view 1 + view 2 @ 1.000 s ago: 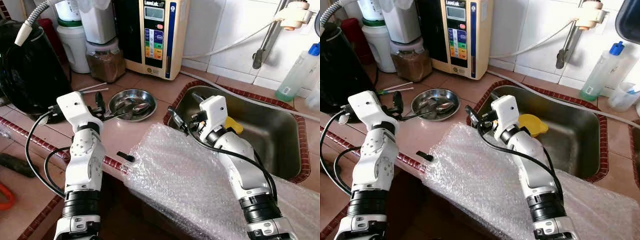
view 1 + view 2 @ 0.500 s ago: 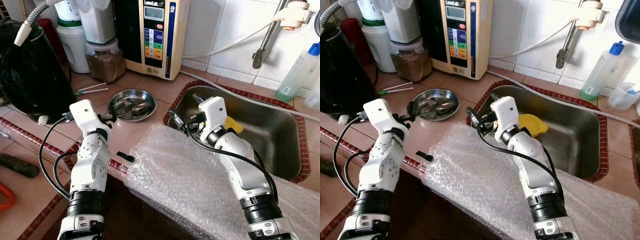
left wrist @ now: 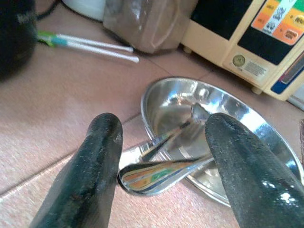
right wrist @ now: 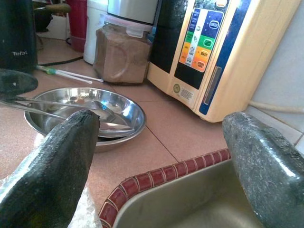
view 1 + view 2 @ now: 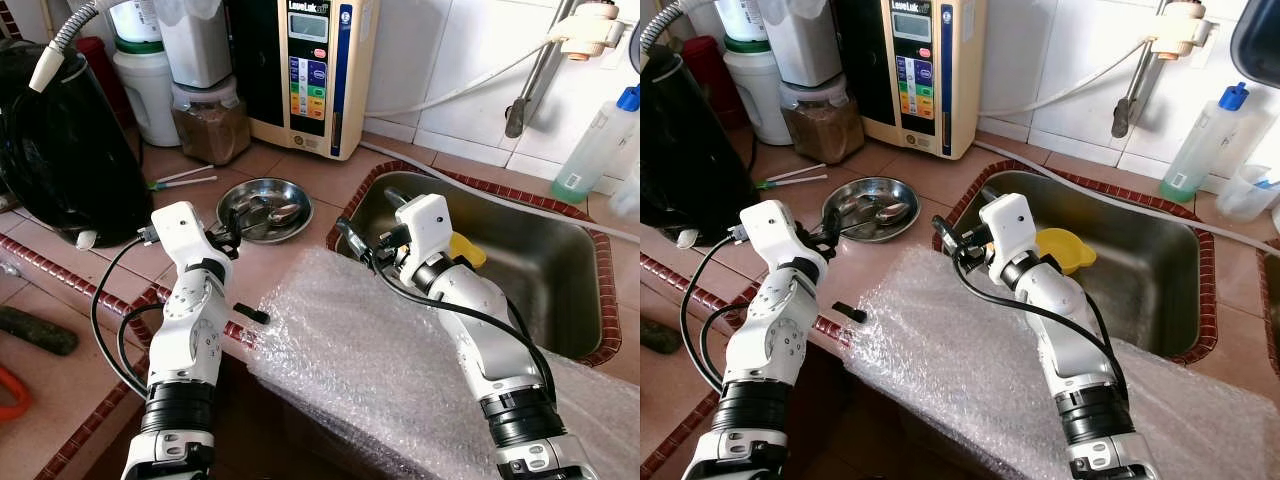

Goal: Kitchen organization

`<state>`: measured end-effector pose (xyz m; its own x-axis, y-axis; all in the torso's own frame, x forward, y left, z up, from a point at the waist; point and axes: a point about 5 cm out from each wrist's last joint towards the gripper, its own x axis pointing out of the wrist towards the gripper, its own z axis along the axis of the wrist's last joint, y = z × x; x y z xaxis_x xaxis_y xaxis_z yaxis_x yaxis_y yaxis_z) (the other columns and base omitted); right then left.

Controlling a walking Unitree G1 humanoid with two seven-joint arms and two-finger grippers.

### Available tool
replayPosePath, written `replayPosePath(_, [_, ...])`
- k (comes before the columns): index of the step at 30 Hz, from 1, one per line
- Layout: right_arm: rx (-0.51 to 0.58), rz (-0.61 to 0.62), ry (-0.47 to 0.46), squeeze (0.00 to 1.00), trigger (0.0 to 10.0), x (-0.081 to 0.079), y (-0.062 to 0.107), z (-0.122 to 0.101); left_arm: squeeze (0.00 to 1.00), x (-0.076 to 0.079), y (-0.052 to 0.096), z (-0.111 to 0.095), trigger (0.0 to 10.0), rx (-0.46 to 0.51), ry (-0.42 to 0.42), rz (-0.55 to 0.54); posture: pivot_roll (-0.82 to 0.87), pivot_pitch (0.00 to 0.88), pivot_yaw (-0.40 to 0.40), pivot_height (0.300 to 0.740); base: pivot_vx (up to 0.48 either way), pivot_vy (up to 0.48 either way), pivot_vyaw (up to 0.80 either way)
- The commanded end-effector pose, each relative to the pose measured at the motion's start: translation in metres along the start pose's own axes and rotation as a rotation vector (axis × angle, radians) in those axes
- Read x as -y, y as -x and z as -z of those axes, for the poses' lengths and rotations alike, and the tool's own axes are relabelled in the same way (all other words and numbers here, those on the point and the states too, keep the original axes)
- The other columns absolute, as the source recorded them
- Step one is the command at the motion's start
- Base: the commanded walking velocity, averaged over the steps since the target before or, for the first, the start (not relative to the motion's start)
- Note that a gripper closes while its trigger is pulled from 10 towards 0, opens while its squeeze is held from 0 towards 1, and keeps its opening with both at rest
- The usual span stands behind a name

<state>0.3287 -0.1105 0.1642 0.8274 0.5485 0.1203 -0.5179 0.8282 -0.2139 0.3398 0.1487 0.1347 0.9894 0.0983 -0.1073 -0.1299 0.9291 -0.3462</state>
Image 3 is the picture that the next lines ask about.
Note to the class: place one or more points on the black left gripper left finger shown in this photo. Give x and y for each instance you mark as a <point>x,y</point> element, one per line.
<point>83,178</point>

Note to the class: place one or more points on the clear jar brown powder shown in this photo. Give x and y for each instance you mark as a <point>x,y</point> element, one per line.
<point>147,28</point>

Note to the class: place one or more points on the cream water ionizer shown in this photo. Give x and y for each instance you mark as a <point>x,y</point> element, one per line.
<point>213,47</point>

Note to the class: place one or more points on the white stick green blue end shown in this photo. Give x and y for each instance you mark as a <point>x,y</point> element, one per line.
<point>107,52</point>
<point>95,43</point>

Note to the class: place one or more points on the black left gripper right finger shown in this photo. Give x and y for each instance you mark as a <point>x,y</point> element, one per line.
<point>256,185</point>

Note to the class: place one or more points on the stainless steel bowl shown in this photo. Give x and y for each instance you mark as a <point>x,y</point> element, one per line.
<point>171,104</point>

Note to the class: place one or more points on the black electric kettle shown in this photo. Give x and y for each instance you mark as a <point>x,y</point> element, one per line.
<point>14,42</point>

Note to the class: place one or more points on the steel spoon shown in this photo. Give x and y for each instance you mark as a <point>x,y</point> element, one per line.
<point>152,178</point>

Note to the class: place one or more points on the white jug green lid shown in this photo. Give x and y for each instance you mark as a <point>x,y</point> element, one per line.
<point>83,8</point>

